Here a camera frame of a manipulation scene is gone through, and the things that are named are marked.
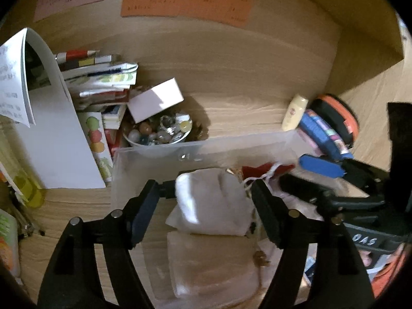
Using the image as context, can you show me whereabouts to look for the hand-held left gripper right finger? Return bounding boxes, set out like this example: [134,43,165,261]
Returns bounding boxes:
[251,179,375,309]

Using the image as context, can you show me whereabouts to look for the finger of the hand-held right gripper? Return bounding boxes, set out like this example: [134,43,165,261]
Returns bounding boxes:
[278,174,386,215]
[299,154,389,198]

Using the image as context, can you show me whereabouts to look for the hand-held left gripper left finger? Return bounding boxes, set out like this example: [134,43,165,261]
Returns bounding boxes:
[37,179,161,309]

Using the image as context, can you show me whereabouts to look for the red drawstring pouch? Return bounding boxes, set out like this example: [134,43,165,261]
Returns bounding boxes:
[241,162,295,194]

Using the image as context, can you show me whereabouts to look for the white cloth pouch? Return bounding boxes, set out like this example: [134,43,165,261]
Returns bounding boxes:
[166,168,255,236]

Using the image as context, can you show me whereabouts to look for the clear plastic storage box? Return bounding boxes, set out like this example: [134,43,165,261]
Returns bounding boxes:
[111,130,325,309]

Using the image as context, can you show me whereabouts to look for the beige cloth pouch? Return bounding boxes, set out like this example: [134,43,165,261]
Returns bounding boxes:
[167,232,263,298]

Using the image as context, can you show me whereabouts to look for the person's right hand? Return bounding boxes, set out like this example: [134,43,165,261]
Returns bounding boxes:
[357,248,376,268]

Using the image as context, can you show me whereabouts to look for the pink flat case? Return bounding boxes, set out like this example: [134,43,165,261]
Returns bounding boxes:
[296,129,320,151]

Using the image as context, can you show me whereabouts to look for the blue pencil case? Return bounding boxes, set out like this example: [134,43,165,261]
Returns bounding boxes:
[296,109,353,161]

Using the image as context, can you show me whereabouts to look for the orange black zip case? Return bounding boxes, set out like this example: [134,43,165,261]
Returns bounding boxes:
[311,94,359,150]

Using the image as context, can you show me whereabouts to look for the cream tube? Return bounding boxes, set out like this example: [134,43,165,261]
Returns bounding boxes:
[281,94,309,132]

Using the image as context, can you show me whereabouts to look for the small red box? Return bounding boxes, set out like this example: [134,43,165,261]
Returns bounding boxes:
[103,129,123,158]

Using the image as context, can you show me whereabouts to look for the bowl of glass beads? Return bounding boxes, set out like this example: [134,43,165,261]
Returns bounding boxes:
[123,113,194,150]

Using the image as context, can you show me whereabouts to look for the fruit-print box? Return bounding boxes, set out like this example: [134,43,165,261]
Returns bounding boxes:
[77,112,114,182]

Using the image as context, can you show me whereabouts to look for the orange garment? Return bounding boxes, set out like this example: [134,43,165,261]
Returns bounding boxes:
[370,245,408,298]

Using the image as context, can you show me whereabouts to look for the small white box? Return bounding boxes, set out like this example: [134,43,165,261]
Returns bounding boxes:
[128,78,185,123]

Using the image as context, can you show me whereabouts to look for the white paper folder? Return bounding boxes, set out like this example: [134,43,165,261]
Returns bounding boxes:
[14,29,107,189]

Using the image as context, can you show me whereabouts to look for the yellow-green spray bottle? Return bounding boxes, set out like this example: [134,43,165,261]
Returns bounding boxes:
[0,129,46,208]

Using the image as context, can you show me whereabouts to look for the metal keys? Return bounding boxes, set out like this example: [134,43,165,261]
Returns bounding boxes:
[8,196,46,239]

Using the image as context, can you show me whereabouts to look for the green orange tube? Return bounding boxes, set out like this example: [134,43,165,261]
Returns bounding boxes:
[0,209,21,277]

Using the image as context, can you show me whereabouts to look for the stack of booklets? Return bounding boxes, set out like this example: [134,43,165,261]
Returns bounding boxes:
[56,55,139,111]

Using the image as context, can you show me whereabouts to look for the red white pen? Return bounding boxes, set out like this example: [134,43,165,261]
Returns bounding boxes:
[55,50,99,62]

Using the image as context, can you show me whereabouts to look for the printed white paper sheet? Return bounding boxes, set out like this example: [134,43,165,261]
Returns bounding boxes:
[0,27,36,127]

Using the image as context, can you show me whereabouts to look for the orange sticky note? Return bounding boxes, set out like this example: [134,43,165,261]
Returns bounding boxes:
[121,0,252,28]

